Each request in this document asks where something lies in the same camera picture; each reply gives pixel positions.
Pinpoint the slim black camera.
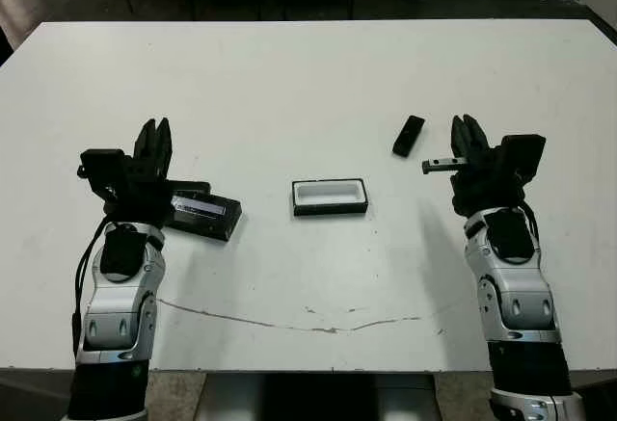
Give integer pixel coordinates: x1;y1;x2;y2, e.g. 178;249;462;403
392;115;426;157

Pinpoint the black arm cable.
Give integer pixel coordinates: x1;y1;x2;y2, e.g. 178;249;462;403
71;213;115;350
518;198;542;251

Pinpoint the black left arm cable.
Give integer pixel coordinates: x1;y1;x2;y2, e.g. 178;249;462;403
71;213;115;350

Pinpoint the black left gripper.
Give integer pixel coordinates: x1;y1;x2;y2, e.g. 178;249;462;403
103;118;211;227

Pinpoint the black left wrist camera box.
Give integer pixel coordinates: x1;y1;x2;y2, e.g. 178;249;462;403
76;149;129;196

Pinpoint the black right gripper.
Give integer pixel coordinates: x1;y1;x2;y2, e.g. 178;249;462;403
421;114;529;218

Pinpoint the dark robot lower body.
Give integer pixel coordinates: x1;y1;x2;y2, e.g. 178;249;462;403
197;372;440;421

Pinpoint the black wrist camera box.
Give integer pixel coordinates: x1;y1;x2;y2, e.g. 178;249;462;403
76;149;129;196
500;134;547;182

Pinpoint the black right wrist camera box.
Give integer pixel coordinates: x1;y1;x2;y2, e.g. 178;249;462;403
500;134;547;182

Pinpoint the black box base white insert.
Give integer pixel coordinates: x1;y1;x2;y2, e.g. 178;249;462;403
291;177;370;219

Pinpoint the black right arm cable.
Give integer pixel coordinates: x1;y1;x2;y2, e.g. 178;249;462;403
518;198;542;251

